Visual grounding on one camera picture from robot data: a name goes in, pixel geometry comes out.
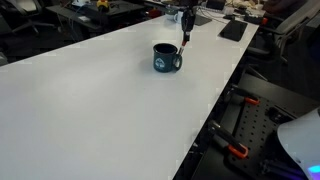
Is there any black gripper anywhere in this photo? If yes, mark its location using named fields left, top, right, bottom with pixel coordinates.
left=181, top=8, right=197, bottom=43

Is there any red capped sharpie marker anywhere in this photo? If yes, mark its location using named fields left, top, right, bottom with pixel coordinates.
left=178, top=39, right=188, bottom=56

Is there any white background cup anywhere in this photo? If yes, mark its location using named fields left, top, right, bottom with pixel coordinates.
left=173, top=11, right=184, bottom=24

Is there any grey flat pad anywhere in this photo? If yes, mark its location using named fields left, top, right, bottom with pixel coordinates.
left=194, top=14, right=213, bottom=27

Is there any dark teal enamel mug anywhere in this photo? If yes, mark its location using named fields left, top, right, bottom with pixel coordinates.
left=152, top=43, right=184, bottom=74

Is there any black flat tablet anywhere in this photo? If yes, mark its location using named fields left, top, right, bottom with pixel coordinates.
left=218, top=19, right=249, bottom=43

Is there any dark background desk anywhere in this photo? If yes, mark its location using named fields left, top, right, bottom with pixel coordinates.
left=45, top=0, right=145, bottom=36

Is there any grey office chair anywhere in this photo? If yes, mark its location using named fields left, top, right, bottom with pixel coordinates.
left=246, top=0, right=320, bottom=64

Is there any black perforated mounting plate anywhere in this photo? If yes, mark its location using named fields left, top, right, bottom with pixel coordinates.
left=191, top=73, right=320, bottom=180

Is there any black office chair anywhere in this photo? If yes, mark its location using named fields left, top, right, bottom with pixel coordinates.
left=0, top=0, right=56, bottom=36

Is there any orange handled black clamp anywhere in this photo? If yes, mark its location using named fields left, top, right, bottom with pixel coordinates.
left=226, top=83, right=261, bottom=106
left=208, top=120, right=250, bottom=160

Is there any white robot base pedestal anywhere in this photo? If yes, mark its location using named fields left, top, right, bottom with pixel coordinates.
left=276, top=108, right=320, bottom=180

